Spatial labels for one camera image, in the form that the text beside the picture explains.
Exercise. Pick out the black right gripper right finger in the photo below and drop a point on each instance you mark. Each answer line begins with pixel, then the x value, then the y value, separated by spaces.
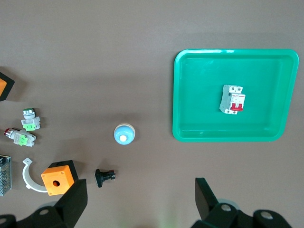
pixel 213 215

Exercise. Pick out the green head push button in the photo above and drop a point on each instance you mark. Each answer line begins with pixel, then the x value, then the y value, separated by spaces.
pixel 31 118

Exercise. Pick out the orange button box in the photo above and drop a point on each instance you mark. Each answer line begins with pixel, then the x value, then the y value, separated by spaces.
pixel 4 86
pixel 57 178

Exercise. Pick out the green plastic tray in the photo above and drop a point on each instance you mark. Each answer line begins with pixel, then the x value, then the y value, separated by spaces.
pixel 202 95

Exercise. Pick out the blue dome buzzer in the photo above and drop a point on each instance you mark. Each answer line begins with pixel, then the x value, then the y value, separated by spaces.
pixel 124 134

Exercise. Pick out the small white curved clamp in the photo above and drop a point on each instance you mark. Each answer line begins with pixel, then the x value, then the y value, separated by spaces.
pixel 26 177

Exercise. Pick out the red head push button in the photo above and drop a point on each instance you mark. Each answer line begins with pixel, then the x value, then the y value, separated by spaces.
pixel 21 137

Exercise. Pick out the white red circuit breaker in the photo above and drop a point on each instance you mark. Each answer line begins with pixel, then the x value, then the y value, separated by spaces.
pixel 231 99

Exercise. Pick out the brown table cover mat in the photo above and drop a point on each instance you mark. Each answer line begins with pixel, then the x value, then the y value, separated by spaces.
pixel 95 59

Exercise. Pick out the black square push switch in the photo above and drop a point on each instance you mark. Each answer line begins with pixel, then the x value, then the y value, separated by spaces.
pixel 102 177

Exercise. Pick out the metal mesh power supply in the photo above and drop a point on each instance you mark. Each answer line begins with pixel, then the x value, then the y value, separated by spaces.
pixel 4 175

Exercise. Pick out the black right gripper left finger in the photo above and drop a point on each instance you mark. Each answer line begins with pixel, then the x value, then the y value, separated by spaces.
pixel 61 209

